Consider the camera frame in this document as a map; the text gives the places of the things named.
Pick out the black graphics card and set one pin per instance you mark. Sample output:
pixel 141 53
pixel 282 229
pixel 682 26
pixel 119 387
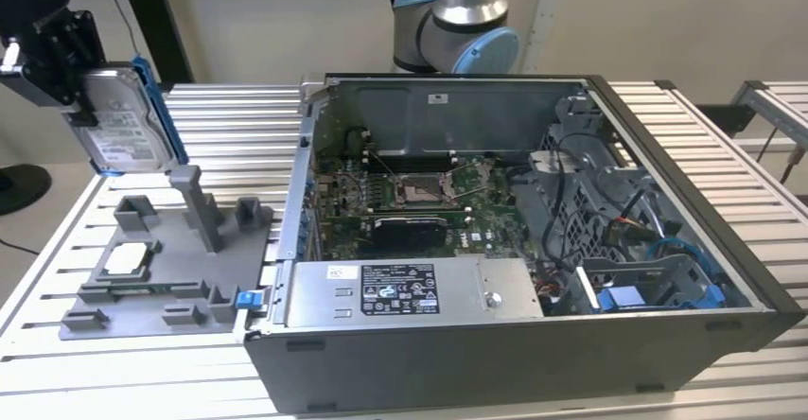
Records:
pixel 408 235

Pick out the black round stand base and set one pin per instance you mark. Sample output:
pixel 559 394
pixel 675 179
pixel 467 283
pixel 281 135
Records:
pixel 22 188

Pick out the black expansion slot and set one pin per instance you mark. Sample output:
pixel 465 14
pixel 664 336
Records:
pixel 423 210

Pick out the thin metal locking lever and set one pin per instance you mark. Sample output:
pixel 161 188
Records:
pixel 473 188

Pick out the hard disk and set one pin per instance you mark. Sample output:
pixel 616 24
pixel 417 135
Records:
pixel 121 127

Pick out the aluminium side table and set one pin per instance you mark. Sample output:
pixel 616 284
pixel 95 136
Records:
pixel 776 103

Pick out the black RAM slot bank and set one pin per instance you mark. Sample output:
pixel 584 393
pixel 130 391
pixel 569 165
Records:
pixel 411 159

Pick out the silver power supply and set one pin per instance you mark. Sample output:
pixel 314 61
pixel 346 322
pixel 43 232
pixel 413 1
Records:
pixel 316 297

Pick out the grey metal disk bay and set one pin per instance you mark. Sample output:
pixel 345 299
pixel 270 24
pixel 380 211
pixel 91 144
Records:
pixel 568 202

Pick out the green motherboard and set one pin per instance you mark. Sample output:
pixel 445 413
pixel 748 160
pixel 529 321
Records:
pixel 492 212

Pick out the CPU socket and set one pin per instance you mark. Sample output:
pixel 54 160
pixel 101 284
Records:
pixel 420 193

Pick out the blue carrier in bay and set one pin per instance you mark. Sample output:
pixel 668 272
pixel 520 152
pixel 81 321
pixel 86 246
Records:
pixel 622 297

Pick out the black frame post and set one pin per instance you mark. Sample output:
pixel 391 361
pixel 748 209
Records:
pixel 170 37

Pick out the black open PC case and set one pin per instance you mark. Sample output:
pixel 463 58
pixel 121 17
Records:
pixel 473 368

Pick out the blue case latch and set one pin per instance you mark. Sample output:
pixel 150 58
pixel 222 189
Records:
pixel 246 300

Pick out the grey parts rack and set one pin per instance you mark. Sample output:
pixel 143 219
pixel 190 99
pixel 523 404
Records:
pixel 190 264

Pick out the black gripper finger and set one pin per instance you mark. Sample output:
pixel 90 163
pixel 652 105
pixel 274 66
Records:
pixel 82 118

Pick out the silver CPU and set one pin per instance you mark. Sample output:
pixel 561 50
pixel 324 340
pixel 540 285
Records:
pixel 130 260

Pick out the black table bracket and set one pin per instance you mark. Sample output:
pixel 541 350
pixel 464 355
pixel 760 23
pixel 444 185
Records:
pixel 726 117

